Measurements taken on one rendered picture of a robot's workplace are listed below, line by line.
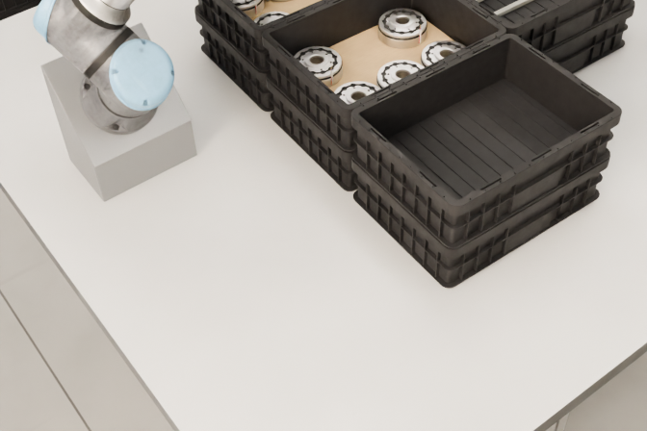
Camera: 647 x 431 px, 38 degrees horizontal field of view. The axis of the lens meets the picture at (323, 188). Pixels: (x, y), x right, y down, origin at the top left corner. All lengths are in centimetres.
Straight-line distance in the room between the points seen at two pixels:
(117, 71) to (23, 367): 115
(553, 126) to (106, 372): 132
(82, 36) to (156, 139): 32
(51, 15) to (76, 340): 116
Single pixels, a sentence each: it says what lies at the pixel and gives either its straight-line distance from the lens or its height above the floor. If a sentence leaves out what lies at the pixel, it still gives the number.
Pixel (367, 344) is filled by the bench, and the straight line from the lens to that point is 164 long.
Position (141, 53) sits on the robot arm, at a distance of 166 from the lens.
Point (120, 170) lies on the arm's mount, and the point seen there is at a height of 76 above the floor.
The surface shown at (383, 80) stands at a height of 86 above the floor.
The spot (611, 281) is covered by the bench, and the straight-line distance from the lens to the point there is 178.
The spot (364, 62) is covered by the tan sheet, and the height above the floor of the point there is 83.
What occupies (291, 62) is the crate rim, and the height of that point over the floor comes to 93.
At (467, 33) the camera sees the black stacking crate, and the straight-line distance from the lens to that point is 199.
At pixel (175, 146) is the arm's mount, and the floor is 75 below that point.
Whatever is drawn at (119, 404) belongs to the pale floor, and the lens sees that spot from 247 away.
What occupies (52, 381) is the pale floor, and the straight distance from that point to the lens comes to 255.
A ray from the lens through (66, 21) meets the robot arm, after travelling 167.
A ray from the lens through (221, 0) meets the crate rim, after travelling 200.
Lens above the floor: 205
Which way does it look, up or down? 46 degrees down
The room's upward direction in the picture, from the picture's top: 3 degrees counter-clockwise
